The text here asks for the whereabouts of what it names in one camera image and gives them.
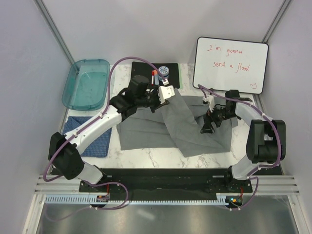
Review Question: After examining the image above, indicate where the folded blue checked shirt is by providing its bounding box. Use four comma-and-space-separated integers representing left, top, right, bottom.
62, 116, 112, 158

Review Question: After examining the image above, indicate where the whiteboard with red writing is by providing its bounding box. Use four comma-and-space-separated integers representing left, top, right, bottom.
193, 37, 269, 95

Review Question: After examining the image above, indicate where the white slotted cable duct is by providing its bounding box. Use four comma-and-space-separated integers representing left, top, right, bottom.
44, 195, 229, 205

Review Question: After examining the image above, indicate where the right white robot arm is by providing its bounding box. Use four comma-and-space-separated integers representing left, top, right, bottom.
200, 86, 286, 192

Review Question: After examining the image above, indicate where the teal plastic bin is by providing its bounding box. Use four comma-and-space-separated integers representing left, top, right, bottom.
62, 59, 110, 111

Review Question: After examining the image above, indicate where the red whiteboard marker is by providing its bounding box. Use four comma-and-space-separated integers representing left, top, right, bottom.
151, 70, 155, 86

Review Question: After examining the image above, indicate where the grey long sleeve shirt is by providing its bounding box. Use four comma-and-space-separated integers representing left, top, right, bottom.
117, 90, 234, 157

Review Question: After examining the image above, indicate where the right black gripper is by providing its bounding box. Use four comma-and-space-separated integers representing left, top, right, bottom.
200, 102, 237, 134

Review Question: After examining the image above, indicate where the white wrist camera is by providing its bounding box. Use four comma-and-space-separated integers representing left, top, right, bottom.
158, 85, 175, 104
202, 95, 215, 113

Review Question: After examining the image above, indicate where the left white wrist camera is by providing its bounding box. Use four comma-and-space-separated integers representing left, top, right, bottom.
158, 85, 175, 104

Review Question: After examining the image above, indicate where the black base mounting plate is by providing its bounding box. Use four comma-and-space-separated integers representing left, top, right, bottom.
79, 168, 253, 200

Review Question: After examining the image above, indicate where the black clipboard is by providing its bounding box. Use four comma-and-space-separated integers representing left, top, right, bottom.
130, 61, 181, 90

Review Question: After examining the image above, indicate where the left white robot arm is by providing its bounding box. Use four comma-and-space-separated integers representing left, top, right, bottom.
48, 76, 175, 192

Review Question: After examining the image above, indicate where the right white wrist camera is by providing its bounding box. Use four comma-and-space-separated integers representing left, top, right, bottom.
202, 95, 215, 113

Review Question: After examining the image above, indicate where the aluminium frame rail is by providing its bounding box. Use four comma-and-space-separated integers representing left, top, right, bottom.
35, 175, 300, 195

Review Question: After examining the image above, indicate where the small blue lidded jar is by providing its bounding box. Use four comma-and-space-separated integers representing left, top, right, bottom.
158, 66, 169, 81

